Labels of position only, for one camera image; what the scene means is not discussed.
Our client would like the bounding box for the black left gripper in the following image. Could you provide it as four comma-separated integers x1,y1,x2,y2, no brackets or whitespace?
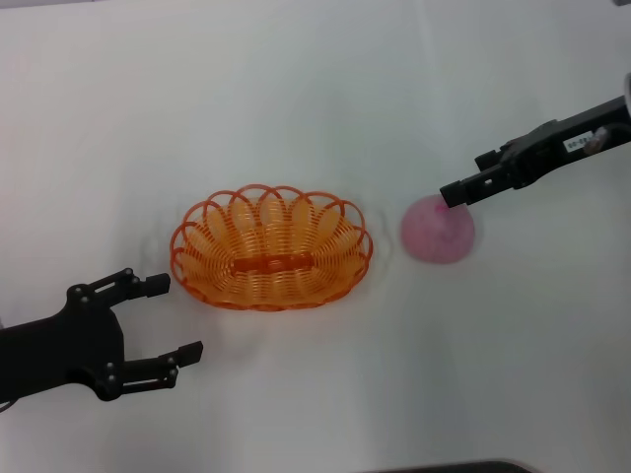
0,268,205,403

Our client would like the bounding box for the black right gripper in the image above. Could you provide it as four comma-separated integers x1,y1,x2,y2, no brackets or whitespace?
440,96,631,208

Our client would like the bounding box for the pink peach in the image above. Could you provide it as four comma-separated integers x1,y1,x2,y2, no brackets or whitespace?
398,193,477,266

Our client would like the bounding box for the orange woven plastic basket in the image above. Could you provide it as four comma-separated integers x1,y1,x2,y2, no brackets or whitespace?
170,183,375,312

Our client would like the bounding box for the black rounded robot base edge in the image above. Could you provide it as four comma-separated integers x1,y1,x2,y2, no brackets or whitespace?
374,459,536,473

